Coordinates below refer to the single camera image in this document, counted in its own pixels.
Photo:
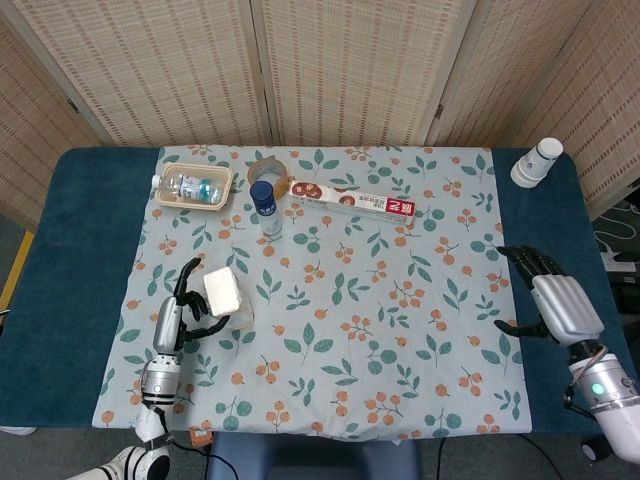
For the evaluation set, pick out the teal table cover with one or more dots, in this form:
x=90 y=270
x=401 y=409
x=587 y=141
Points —
x=75 y=250

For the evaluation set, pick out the clear plastic water bottle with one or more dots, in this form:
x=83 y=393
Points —
x=190 y=186

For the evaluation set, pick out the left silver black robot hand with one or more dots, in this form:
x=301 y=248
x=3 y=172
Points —
x=167 y=325

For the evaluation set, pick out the long white red wrap box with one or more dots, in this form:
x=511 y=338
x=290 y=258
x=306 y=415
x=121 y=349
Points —
x=350 y=202

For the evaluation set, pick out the stack of white paper cups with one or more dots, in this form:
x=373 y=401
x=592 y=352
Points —
x=532 y=165

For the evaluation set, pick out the blue capped white bottle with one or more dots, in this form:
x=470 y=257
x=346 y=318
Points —
x=265 y=205

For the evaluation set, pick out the floral leaf print tablecloth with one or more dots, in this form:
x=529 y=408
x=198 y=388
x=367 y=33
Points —
x=350 y=300

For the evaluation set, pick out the pink and white tissue pack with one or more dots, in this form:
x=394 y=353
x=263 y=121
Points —
x=222 y=292

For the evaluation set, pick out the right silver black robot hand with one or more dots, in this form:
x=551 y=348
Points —
x=565 y=305

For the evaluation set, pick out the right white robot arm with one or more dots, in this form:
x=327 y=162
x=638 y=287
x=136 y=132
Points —
x=610 y=395

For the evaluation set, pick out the black caster wheel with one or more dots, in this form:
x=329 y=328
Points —
x=595 y=450

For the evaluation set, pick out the beige plastic tray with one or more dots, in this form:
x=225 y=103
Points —
x=165 y=200

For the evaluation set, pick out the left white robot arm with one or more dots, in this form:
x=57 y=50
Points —
x=160 y=385

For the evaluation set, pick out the brown packing tape roll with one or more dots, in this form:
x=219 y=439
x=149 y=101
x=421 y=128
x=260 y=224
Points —
x=252 y=172

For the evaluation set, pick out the blue robot base seat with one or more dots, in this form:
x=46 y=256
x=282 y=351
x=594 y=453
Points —
x=310 y=460

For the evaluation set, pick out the white power strip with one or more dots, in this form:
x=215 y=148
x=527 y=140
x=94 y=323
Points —
x=612 y=260

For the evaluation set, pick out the woven folding screen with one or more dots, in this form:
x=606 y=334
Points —
x=350 y=75

